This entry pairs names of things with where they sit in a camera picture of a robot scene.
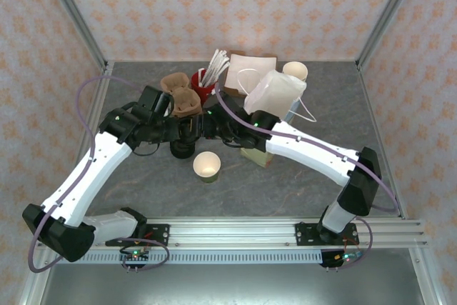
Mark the green paper coffee cup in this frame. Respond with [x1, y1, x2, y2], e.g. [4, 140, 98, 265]
[192, 151, 222, 185]

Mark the brown pulp cup carrier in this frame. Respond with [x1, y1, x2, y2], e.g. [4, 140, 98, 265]
[160, 72, 203, 117]

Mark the white paper bag with handles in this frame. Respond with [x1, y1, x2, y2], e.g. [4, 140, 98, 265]
[237, 68, 318, 169]

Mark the red cup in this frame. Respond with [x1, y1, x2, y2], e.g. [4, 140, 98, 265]
[191, 70, 219, 106]

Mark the stack of cream paper cups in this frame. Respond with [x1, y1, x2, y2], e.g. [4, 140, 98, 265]
[282, 61, 308, 83]

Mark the small electronics board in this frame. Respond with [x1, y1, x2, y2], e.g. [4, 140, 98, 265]
[320, 247, 365, 271]
[119, 247, 151, 271]

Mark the aluminium table side rail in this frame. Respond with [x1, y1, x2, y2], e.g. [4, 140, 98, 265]
[356, 61, 441, 305]
[17, 61, 116, 305]

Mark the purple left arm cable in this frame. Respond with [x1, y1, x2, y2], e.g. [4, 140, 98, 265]
[27, 76, 171, 274]

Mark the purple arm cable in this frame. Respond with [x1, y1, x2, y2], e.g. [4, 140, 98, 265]
[214, 85, 401, 271]
[27, 76, 171, 274]

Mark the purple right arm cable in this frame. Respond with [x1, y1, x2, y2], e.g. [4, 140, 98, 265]
[214, 85, 401, 271]

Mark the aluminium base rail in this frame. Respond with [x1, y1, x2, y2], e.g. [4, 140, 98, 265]
[35, 216, 428, 249]

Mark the slotted grey cable duct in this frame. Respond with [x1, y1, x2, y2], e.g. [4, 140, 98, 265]
[76, 249, 325, 266]

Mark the aluminium frame post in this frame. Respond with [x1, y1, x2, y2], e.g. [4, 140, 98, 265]
[356, 0, 426, 69]
[37, 0, 109, 70]

